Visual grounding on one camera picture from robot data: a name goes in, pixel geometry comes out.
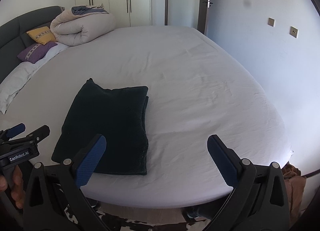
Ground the dark green garment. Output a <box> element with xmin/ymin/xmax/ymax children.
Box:
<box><xmin>52</xmin><ymin>78</ymin><xmax>149</xmax><ymax>175</ymax></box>

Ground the left hand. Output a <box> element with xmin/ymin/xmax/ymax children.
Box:
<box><xmin>0</xmin><ymin>166</ymin><xmax>25</xmax><ymax>209</ymax></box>

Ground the brown cloth on floor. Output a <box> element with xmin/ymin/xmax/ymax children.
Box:
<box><xmin>282</xmin><ymin>163</ymin><xmax>306</xmax><ymax>226</ymax></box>

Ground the white pillow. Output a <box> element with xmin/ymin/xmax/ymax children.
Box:
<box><xmin>1</xmin><ymin>43</ymin><xmax>68</xmax><ymax>115</ymax></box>

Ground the cow pattern rug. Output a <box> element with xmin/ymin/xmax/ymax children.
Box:
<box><xmin>64</xmin><ymin>205</ymin><xmax>190</xmax><ymax>230</ymax></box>

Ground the purple cushion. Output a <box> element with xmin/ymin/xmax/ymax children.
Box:
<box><xmin>17</xmin><ymin>42</ymin><xmax>57</xmax><ymax>64</ymax></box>

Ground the dark grey headboard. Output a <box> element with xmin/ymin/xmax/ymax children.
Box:
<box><xmin>0</xmin><ymin>6</ymin><xmax>64</xmax><ymax>81</ymax></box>

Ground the yellow cushion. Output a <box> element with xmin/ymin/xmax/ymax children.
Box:
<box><xmin>27</xmin><ymin>26</ymin><xmax>56</xmax><ymax>45</ymax></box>

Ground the folded beige duvet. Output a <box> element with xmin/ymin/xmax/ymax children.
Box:
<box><xmin>50</xmin><ymin>4</ymin><xmax>116</xmax><ymax>46</ymax></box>

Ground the white bed sheet mattress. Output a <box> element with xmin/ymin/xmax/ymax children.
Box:
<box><xmin>1</xmin><ymin>26</ymin><xmax>291</xmax><ymax>208</ymax></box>

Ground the dark brown door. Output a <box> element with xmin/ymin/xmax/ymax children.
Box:
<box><xmin>164</xmin><ymin>0</ymin><xmax>214</xmax><ymax>36</ymax></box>

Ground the wall socket near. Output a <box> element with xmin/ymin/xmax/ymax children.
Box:
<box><xmin>290</xmin><ymin>27</ymin><xmax>298</xmax><ymax>38</ymax></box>

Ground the wall socket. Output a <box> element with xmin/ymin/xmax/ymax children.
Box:
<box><xmin>267</xmin><ymin>17</ymin><xmax>275</xmax><ymax>27</ymax></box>
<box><xmin>290</xmin><ymin>27</ymin><xmax>298</xmax><ymax>38</ymax></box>

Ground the wall socket far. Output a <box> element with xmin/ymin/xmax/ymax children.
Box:
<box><xmin>267</xmin><ymin>17</ymin><xmax>275</xmax><ymax>27</ymax></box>

